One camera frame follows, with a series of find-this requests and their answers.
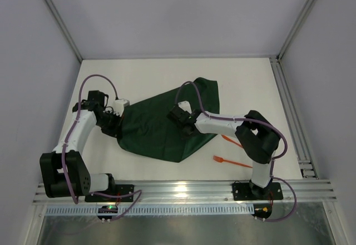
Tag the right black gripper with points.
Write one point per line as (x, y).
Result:
(176, 114)

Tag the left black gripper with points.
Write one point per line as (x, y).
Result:
(114, 124)

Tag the dark green cloth napkin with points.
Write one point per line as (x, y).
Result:
(146, 130)

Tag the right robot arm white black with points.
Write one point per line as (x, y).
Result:
(258, 138)

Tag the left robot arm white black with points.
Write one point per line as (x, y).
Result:
(63, 170)

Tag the orange plastic knife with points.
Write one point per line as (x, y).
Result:
(231, 140)

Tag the orange plastic fork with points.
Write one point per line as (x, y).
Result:
(222, 160)

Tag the left black controller board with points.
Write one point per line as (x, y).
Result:
(107, 213)

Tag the black controller board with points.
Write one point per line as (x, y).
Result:
(107, 213)
(262, 211)

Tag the right black controller board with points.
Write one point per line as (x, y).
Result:
(262, 211)

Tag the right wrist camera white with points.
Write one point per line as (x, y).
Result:
(185, 106)

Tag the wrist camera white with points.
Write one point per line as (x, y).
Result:
(119, 106)
(185, 106)

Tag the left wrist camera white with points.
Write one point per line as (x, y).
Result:
(119, 106)

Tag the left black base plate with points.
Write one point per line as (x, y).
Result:
(117, 190)

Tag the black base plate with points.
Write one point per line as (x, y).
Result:
(245, 191)
(117, 190)

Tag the aluminium front rail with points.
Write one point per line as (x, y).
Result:
(216, 192)

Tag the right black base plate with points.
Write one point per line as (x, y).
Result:
(245, 191)

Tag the slotted grey cable duct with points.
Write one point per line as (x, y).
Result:
(154, 209)

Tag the right aluminium side rail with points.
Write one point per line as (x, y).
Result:
(298, 137)

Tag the left aluminium corner post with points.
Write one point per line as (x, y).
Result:
(63, 28)

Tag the aluminium corner post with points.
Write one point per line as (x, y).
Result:
(63, 28)
(296, 27)

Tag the right aluminium corner post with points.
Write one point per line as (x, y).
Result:
(296, 27)

